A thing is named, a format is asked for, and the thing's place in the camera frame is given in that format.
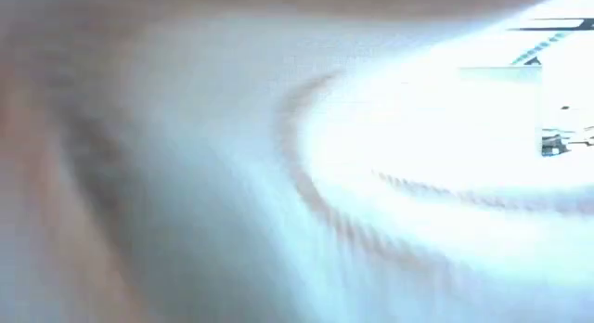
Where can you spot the white perforated plastic basket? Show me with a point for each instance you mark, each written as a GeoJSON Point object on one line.
{"type": "Point", "coordinates": [510, 74]}

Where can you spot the shelf with blue boxes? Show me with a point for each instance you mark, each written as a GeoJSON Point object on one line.
{"type": "Point", "coordinates": [552, 146]}

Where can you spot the white striped towel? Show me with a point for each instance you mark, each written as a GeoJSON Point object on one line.
{"type": "Point", "coordinates": [185, 174]}

